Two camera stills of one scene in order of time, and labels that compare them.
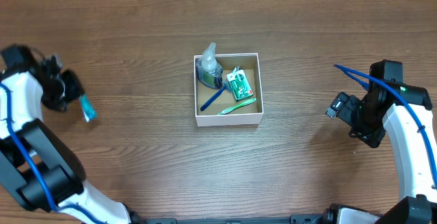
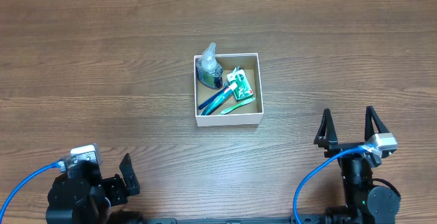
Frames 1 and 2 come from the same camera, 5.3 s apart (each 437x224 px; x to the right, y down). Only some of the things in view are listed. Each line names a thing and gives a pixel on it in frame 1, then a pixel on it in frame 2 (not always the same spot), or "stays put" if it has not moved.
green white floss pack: [239, 84] stays put
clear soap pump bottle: [210, 72] stays put
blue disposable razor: [225, 87] stays put
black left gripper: [76, 91] -> [119, 194]
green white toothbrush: [230, 109] stays put
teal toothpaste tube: [89, 112] -> [227, 94]
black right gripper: [373, 138] -> [327, 134]
